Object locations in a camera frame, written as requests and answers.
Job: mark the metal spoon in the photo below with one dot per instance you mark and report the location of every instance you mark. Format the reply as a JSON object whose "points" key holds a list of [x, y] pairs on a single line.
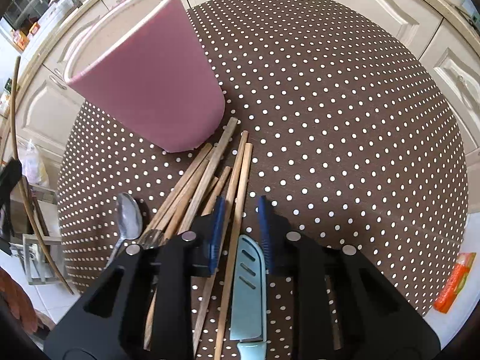
{"points": [[129, 220]]}

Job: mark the black handled metal fork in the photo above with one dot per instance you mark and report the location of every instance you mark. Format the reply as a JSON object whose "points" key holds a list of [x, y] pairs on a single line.
{"points": [[151, 238]]}

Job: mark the pink utensil holder cup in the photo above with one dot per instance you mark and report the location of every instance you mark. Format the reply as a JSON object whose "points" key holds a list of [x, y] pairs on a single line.
{"points": [[143, 64]]}

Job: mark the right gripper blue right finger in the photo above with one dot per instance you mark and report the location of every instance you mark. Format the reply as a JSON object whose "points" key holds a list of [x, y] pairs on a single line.
{"points": [[273, 230]]}

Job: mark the orange package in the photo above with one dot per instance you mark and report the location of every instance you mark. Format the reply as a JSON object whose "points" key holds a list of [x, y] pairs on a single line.
{"points": [[455, 283]]}

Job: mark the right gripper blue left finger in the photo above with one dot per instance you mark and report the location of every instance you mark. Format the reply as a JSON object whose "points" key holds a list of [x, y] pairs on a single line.
{"points": [[208, 236]]}

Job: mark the brown polka dot tablecloth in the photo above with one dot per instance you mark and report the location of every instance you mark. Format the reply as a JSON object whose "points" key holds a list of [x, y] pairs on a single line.
{"points": [[352, 140]]}

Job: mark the light blue kitchen knife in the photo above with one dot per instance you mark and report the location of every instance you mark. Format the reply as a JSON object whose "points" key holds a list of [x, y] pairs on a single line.
{"points": [[248, 319]]}

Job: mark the wooden chopstick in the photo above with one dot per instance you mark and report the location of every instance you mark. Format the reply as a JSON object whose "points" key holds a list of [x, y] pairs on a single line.
{"points": [[179, 186], [174, 222], [216, 192], [233, 244], [229, 198], [207, 175]]}

